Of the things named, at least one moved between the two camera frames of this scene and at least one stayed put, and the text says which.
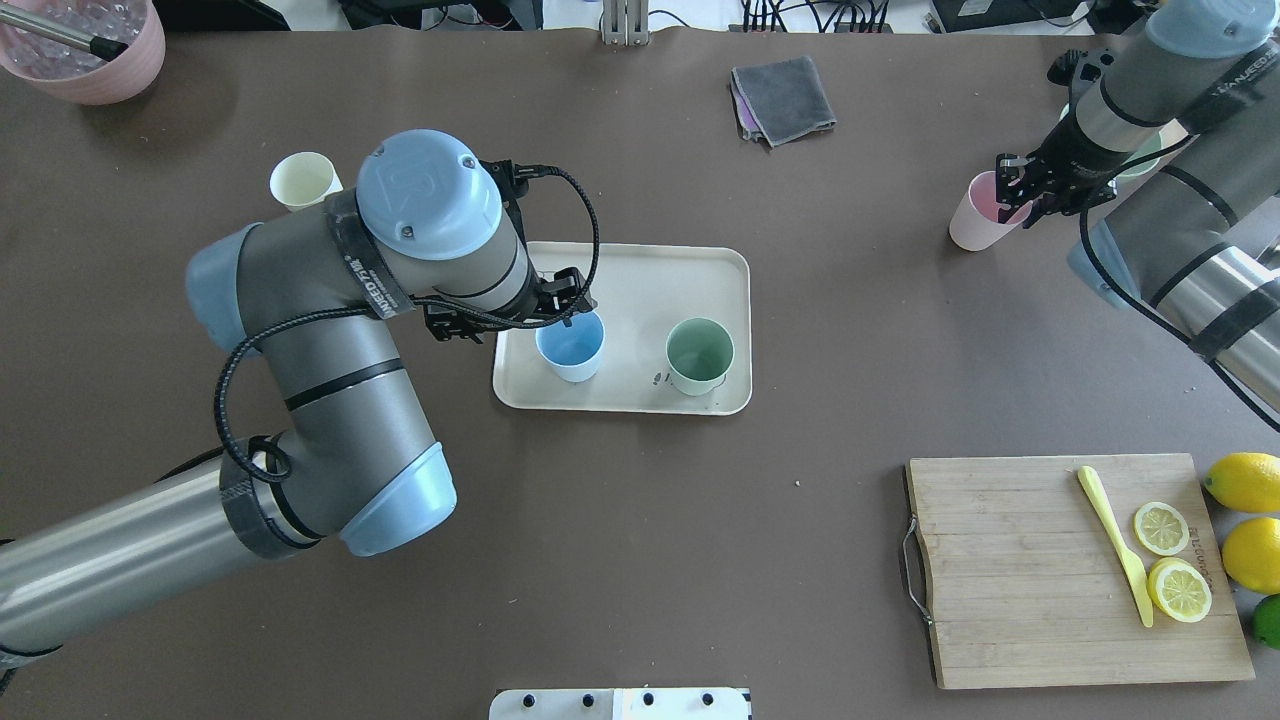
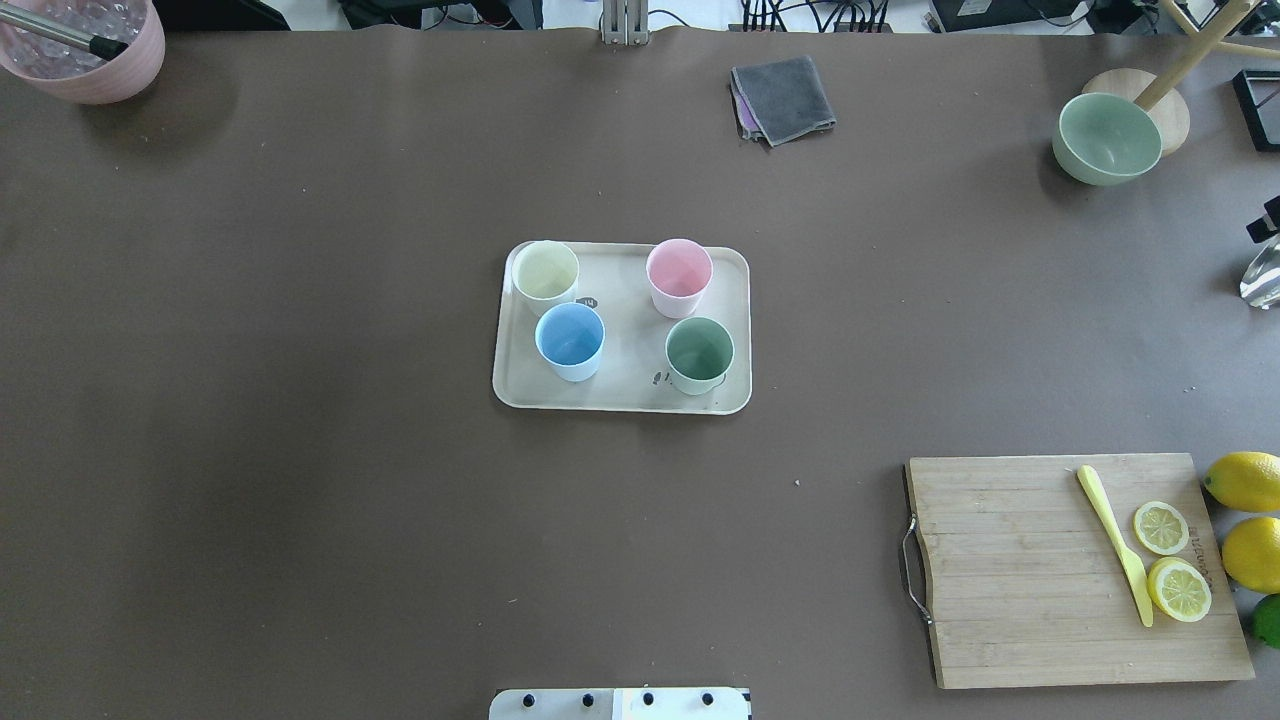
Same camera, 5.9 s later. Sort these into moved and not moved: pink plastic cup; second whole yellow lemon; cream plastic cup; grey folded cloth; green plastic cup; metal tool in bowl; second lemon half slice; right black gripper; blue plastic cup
Moved: right black gripper; pink plastic cup; cream plastic cup
Not moved: green plastic cup; second lemon half slice; second whole yellow lemon; grey folded cloth; blue plastic cup; metal tool in bowl
